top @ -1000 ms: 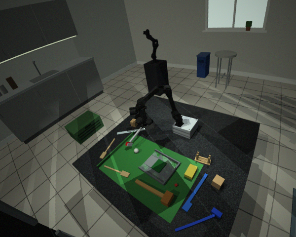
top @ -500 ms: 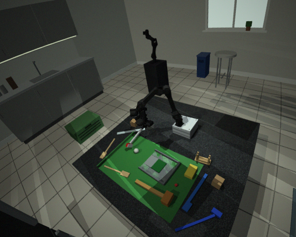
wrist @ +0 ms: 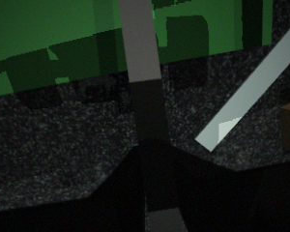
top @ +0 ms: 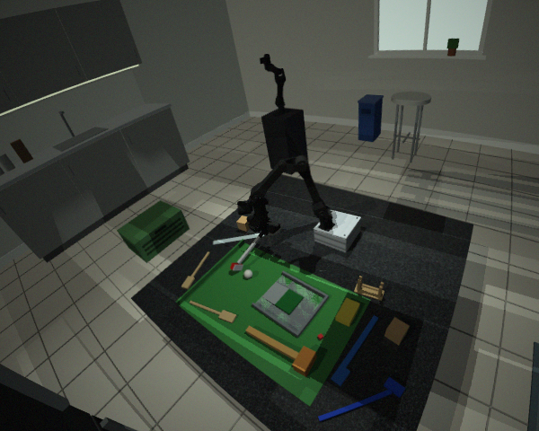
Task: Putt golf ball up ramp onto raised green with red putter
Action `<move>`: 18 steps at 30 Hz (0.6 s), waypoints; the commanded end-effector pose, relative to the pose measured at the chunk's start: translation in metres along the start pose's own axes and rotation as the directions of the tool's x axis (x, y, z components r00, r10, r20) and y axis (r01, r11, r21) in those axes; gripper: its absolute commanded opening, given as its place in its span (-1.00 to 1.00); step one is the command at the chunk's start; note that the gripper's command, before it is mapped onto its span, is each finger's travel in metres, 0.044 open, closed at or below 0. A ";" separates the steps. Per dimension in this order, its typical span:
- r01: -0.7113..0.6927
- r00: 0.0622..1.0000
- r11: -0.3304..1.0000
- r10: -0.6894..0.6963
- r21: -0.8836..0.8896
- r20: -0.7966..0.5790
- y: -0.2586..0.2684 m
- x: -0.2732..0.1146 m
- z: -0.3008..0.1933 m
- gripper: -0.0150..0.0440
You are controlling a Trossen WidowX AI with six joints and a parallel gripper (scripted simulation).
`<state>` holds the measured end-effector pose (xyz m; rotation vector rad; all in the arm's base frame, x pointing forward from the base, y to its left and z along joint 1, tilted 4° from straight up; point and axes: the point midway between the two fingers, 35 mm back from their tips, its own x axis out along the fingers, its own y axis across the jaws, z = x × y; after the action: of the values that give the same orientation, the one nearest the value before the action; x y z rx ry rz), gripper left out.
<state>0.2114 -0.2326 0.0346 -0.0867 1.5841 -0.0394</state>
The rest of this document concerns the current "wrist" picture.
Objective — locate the green flat mat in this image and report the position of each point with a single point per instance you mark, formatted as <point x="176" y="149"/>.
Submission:
<point x="45" y="42"/>

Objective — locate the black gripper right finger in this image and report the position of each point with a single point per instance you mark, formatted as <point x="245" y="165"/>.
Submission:
<point x="215" y="198"/>

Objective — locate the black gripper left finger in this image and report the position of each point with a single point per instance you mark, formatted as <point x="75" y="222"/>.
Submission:
<point x="117" y="205"/>

